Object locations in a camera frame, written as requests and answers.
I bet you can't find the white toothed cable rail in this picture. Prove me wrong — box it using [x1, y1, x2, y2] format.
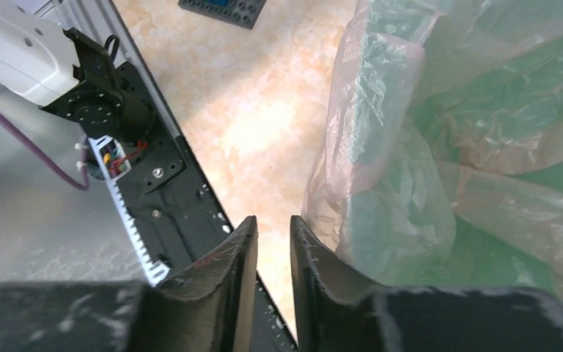
[87, 136, 169, 286]

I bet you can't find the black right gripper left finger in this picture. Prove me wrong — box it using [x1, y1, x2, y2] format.
[0, 216, 258, 351]

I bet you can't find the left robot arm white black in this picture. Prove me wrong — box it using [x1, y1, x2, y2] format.
[0, 1, 156, 143]

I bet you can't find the green plastic trash bin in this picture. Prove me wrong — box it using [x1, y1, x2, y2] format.
[339, 0, 563, 293]

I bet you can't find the pink translucent trash bag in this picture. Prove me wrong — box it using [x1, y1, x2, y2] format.
[301, 0, 563, 331]

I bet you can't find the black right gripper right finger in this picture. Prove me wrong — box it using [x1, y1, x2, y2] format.
[290, 216, 563, 351]

